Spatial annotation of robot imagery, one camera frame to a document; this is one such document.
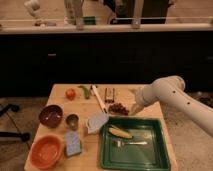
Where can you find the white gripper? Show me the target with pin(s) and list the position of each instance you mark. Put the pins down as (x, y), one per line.
(135, 109)

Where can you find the dark red grape bunch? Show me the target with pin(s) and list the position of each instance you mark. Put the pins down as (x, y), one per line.
(118, 109)

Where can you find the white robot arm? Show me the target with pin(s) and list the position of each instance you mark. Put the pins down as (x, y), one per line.
(170, 90)

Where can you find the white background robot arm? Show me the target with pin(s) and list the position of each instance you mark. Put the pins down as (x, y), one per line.
(33, 8)

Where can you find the yellow corn cob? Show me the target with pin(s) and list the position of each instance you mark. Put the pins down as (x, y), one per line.
(120, 133)

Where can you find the silver metal fork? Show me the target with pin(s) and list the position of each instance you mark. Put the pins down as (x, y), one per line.
(121, 143)

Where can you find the green plastic tray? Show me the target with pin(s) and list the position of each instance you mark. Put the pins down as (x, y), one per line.
(150, 157)

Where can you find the green pepper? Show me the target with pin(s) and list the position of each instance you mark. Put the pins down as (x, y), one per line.
(86, 91)

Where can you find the small metal cup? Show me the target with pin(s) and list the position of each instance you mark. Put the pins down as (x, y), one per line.
(72, 121)

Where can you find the orange tomato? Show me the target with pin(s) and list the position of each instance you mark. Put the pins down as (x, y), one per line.
(70, 94)

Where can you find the blue sponge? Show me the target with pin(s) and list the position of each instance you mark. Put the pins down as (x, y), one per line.
(73, 144)

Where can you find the dark maroon bowl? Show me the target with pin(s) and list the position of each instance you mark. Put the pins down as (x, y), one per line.
(51, 116)

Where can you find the orange plastic bowl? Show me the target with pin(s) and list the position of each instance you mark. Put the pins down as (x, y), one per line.
(45, 152)

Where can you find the white handled spatula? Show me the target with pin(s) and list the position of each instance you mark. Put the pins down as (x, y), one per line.
(95, 122)

